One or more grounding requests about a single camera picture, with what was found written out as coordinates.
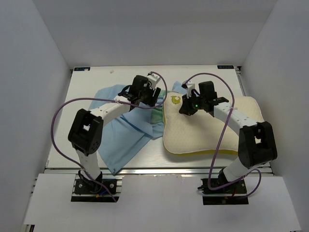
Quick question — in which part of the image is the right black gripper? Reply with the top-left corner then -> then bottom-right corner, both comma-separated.
179,92 -> 206,116

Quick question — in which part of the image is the cream yellow-edged pillow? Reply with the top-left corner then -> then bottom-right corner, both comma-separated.
163,92 -> 264,155

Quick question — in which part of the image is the light blue pillowcase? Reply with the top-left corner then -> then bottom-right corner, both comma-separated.
90,81 -> 188,175

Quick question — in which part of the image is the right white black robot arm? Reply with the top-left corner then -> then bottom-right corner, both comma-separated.
179,81 -> 278,193

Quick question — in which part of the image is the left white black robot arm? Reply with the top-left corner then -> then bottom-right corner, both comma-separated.
68,72 -> 164,193

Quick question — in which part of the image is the right blue corner label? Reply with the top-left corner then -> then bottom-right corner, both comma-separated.
217,65 -> 234,69

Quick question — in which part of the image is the blue corner label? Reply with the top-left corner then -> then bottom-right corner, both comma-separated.
73,67 -> 90,72
217,65 -> 234,69

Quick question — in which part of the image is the left blue corner label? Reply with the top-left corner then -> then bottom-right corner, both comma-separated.
73,67 -> 90,72

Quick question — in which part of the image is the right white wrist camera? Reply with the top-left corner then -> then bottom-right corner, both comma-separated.
182,81 -> 195,98

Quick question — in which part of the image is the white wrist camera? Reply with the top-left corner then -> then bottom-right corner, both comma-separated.
147,72 -> 161,86
182,81 -> 195,98

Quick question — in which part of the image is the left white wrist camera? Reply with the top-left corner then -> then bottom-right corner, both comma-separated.
147,72 -> 161,86

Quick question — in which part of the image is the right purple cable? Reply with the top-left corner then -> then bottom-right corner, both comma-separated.
182,72 -> 262,199

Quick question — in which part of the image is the purple cable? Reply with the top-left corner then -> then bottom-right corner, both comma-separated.
182,72 -> 262,199
51,71 -> 168,203

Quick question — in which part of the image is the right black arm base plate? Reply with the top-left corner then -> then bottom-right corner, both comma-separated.
197,178 -> 249,205

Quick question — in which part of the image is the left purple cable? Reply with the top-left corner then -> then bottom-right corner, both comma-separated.
51,71 -> 168,203

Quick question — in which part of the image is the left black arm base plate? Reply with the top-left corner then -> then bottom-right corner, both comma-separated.
71,178 -> 122,203

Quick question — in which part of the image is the aluminium table front rail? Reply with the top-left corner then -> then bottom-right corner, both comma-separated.
45,166 -> 274,177

